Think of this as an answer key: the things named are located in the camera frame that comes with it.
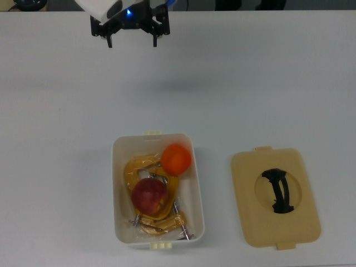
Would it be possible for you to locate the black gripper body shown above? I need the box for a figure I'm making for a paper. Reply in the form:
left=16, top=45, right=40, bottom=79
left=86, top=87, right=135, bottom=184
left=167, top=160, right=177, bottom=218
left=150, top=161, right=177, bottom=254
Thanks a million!
left=111, top=0, right=156, bottom=30

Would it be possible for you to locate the orange toy fruit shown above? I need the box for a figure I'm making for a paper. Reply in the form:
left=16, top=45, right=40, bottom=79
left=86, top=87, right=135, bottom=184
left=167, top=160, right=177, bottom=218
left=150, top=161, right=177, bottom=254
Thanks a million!
left=160, top=143, right=192, bottom=176

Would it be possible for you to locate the red toy apple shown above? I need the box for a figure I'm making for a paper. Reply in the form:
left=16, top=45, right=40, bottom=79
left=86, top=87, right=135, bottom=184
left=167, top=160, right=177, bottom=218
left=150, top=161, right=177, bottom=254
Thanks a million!
left=131, top=177, right=170, bottom=215

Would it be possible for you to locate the white plastic container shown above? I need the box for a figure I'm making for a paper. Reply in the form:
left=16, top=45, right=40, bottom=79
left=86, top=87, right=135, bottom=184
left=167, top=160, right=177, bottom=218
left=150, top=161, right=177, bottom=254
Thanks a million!
left=111, top=130, right=206, bottom=250

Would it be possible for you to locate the dark background object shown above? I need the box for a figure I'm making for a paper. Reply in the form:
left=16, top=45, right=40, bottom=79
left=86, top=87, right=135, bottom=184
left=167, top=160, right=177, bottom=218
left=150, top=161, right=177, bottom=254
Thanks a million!
left=12, top=0, right=48, bottom=11

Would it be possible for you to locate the large orange C-clamp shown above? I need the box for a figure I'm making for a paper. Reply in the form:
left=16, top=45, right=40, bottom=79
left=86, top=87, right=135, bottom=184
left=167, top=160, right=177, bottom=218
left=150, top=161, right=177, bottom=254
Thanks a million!
left=123, top=154, right=180, bottom=222

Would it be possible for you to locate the small orange C-clamp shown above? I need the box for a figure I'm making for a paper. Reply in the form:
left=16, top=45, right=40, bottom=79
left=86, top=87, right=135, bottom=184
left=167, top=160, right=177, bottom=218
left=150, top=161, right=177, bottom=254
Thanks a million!
left=128, top=210, right=195, bottom=240

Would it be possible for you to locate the beige plastic lid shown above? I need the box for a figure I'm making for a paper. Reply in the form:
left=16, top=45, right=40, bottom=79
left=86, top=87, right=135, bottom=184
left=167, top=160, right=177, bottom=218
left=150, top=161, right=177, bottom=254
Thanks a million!
left=230, top=146, right=322, bottom=250

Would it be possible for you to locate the black lid handle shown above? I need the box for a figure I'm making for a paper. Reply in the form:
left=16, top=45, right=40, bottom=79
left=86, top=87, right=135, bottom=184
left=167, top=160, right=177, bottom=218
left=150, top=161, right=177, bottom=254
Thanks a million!
left=261, top=168, right=295, bottom=214

